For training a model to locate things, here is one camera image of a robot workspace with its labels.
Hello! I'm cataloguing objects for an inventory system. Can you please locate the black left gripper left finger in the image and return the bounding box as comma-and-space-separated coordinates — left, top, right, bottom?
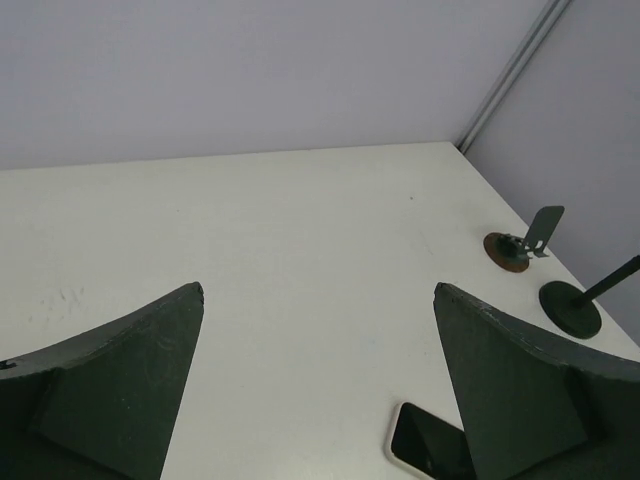
1, 282, 204, 479

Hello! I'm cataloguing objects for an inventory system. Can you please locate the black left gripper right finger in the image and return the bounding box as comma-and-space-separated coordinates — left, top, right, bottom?
433, 283, 639, 479

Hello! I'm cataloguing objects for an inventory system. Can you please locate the phone with cream case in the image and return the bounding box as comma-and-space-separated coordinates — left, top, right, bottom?
384, 402, 477, 479

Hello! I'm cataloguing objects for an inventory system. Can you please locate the phone stand with wooden base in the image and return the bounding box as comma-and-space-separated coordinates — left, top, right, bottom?
483, 205, 565, 273

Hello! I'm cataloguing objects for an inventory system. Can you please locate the black round-base phone stand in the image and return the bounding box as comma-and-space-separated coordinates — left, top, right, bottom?
538, 255, 639, 340

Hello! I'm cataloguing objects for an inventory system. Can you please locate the aluminium corner frame post right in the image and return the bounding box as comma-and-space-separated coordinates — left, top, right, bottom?
455, 0, 573, 154

